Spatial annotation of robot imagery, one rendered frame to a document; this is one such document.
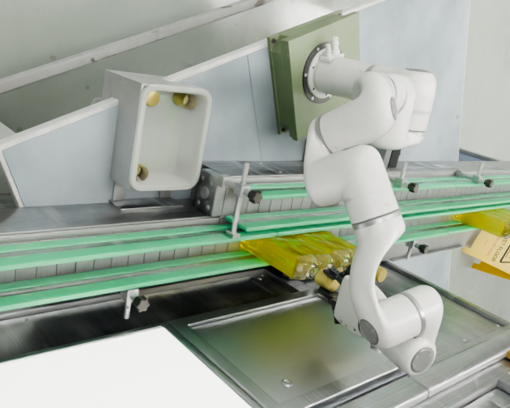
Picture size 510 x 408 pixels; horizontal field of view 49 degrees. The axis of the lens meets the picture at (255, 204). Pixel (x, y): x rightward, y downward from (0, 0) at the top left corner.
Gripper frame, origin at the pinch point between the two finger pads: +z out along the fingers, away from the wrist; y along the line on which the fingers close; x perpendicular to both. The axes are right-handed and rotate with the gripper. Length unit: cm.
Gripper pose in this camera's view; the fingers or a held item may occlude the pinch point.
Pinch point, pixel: (331, 282)
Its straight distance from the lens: 122.2
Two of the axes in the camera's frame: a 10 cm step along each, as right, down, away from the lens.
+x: -8.8, -0.4, -4.7
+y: 1.9, -9.4, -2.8
